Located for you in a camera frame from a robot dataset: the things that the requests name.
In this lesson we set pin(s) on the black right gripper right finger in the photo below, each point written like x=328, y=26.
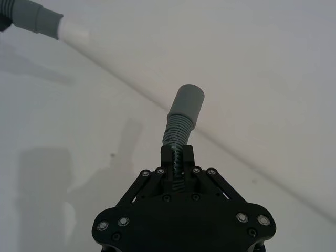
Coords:
x=188, y=160

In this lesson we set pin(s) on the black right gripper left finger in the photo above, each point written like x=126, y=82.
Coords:
x=167, y=160

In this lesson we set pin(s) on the white plastic pipe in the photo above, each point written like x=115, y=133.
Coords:
x=74, y=31

